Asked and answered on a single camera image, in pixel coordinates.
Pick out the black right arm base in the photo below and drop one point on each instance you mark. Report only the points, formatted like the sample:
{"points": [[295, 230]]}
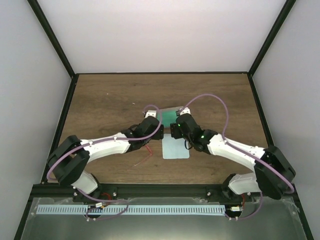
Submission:
{"points": [[222, 193]]}

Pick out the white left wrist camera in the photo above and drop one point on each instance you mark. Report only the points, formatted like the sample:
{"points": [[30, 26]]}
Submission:
{"points": [[150, 113]]}

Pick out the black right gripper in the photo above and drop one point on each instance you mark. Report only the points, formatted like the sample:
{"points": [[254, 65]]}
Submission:
{"points": [[175, 133]]}

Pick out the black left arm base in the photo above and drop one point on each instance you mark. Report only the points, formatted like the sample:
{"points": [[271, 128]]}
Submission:
{"points": [[93, 192]]}

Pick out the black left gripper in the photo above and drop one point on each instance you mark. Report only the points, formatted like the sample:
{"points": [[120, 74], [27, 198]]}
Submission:
{"points": [[159, 135]]}

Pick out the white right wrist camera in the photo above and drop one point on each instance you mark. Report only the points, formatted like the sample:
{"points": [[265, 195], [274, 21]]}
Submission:
{"points": [[182, 111]]}

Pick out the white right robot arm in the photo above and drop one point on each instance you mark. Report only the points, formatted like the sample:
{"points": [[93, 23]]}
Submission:
{"points": [[271, 173]]}

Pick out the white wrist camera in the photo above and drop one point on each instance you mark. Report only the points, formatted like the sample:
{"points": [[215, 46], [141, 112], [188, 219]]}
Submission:
{"points": [[182, 111], [150, 113]]}

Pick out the black aluminium frame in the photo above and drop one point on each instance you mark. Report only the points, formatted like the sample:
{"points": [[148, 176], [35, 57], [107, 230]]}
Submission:
{"points": [[52, 190]]}

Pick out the light blue cleaning cloth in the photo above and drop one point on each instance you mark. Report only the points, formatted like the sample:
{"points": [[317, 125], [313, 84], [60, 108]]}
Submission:
{"points": [[173, 149]]}

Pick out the light blue slotted cable duct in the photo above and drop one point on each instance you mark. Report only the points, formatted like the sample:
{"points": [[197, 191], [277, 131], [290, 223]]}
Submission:
{"points": [[202, 210]]}

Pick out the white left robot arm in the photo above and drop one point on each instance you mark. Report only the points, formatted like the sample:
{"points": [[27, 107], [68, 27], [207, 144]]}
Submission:
{"points": [[67, 163]]}

